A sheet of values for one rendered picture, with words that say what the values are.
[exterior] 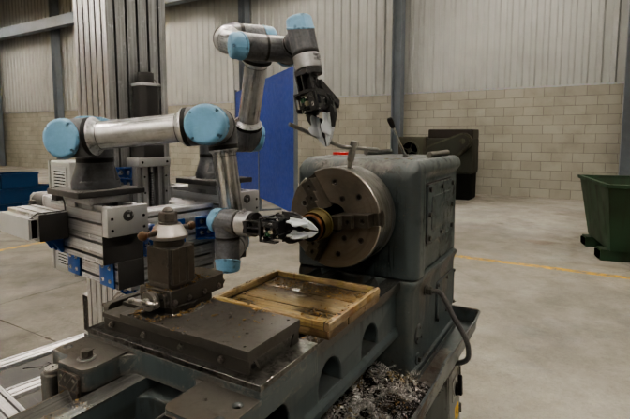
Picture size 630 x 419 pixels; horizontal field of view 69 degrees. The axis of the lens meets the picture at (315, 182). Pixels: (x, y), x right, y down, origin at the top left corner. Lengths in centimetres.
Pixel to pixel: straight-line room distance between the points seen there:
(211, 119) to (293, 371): 75
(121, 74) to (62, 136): 48
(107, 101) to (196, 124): 60
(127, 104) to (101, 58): 18
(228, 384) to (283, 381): 10
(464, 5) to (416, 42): 135
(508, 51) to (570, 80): 143
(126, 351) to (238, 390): 28
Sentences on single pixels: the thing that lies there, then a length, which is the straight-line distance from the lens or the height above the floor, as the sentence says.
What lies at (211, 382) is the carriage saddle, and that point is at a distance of 90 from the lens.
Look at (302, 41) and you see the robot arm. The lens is 130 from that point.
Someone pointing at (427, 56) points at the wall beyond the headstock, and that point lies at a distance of 1199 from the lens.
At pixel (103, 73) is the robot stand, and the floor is 156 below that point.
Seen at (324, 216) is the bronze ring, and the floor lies 110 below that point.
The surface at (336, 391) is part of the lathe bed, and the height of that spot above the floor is 70.
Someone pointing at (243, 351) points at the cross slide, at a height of 97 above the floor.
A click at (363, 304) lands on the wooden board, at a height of 89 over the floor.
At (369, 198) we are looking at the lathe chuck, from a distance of 137.
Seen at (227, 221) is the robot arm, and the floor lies 108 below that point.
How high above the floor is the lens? 133
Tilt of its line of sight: 6 degrees down
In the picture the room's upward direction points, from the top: straight up
